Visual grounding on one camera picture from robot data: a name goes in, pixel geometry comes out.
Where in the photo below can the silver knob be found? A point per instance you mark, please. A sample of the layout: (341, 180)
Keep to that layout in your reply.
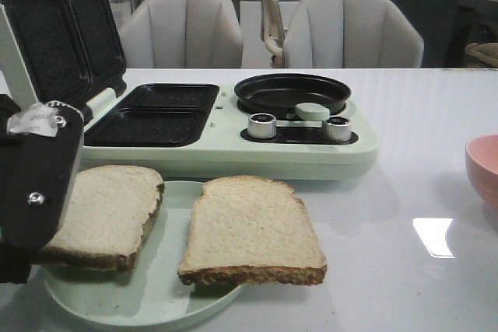
(262, 126)
(336, 129)

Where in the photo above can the left grey armchair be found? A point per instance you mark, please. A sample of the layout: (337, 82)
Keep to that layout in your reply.
(183, 34)

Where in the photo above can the pink bowl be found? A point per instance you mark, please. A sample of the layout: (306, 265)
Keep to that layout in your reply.
(481, 166)

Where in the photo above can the green breakfast maker base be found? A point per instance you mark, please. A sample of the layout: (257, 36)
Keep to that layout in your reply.
(196, 130)

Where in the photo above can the right silver knob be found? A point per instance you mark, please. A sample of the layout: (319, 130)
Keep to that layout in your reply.
(336, 129)

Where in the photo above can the beige office chair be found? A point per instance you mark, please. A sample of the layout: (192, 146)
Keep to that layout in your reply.
(273, 32)

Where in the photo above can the grey armchair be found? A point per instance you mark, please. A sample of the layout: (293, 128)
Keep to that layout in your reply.
(183, 34)
(351, 34)

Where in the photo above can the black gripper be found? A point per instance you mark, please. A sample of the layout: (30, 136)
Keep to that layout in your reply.
(40, 153)

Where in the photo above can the left silver knob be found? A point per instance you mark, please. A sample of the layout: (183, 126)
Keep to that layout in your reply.
(262, 126)

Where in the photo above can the green sandwich maker lid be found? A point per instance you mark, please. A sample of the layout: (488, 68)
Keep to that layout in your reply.
(65, 50)

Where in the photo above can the light green plate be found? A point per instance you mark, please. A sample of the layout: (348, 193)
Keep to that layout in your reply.
(151, 297)

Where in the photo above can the bread slice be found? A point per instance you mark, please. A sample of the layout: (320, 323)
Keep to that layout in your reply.
(251, 230)
(111, 213)

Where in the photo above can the right grey armchair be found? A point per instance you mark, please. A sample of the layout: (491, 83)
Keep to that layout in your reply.
(351, 34)

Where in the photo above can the black frying pan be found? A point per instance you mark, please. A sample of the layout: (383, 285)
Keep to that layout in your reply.
(279, 93)

